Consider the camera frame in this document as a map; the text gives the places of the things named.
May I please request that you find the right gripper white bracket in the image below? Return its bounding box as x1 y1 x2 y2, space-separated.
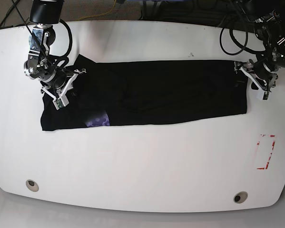
41 68 86 101

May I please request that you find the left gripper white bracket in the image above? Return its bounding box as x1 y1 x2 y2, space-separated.
234 60 278 98

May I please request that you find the black t-shirt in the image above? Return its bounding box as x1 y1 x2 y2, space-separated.
40 55 248 131

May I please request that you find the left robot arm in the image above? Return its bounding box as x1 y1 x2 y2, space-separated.
229 0 285 100

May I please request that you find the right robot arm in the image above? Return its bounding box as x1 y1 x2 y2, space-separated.
24 0 86 110

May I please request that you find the red tape rectangle marking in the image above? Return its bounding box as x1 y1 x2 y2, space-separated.
254 134 276 170

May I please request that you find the left table grommet hole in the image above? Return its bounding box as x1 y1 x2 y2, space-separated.
26 180 39 192

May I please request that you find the table grommet hole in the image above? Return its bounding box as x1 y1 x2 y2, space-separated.
233 191 248 204
26 180 39 192

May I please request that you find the right table grommet hole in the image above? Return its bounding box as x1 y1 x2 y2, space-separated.
233 191 248 204

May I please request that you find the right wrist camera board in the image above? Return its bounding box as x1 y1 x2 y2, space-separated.
53 98 69 110

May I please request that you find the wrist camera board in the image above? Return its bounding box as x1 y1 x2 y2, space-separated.
53 98 69 110
257 90 270 101

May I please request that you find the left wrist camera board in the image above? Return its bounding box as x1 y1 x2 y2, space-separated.
257 90 270 101

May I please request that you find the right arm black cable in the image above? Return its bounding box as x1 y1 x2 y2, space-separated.
11 0 78 72

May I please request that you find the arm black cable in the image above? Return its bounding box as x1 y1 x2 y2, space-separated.
11 0 78 72
219 0 264 57

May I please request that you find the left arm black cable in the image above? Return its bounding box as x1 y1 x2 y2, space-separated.
219 0 264 57

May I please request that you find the yellow cable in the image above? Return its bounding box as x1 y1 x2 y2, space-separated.
77 0 117 22

